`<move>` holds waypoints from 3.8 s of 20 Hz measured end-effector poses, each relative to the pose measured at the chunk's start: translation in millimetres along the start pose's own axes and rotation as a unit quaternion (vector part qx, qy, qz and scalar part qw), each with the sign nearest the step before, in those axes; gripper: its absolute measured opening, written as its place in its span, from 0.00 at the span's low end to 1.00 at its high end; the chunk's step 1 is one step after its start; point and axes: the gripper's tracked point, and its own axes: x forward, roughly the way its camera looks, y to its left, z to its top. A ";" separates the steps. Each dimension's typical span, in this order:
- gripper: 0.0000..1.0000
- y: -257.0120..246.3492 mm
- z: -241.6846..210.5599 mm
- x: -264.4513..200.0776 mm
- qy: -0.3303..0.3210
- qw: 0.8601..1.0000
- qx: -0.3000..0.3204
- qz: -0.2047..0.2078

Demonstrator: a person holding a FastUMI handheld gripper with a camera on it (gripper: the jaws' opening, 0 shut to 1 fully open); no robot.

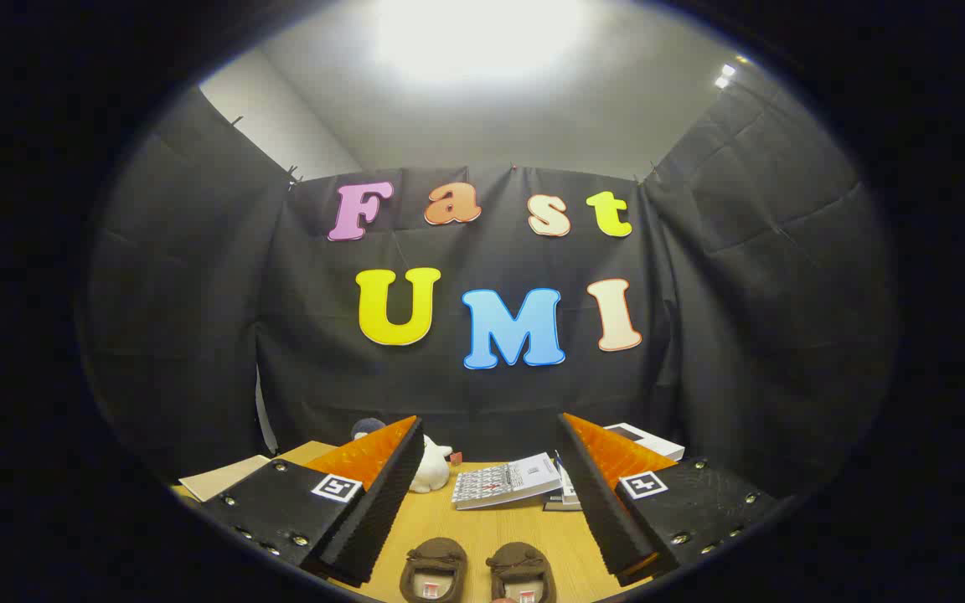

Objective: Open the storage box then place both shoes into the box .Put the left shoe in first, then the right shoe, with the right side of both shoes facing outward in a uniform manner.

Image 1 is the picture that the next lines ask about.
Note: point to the plain white book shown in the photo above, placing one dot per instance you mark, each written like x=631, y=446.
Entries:
x=568, y=486

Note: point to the white duck plush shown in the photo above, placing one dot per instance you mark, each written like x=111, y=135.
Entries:
x=430, y=469

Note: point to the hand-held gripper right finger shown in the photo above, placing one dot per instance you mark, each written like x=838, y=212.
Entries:
x=600, y=511

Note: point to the beige fabric storage box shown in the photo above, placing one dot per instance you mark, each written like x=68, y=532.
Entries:
x=223, y=477

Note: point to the small ceiling spotlight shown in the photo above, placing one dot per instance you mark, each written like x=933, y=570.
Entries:
x=725, y=77

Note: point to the white book dark cover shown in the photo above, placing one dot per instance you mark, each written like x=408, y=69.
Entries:
x=646, y=440

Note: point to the black backdrop cloth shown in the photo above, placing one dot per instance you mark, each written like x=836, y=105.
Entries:
x=323, y=377

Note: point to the dark grey book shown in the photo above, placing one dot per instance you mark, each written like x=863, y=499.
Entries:
x=558, y=505

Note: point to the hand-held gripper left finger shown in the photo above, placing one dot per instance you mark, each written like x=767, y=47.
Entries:
x=382, y=511

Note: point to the white patterned cover book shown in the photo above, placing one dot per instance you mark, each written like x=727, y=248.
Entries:
x=503, y=484

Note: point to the brown fuzzy slipper shoe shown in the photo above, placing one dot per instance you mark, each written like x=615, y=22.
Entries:
x=521, y=559
x=433, y=557

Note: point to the grey white penguin plush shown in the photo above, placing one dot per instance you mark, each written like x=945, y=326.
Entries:
x=368, y=429

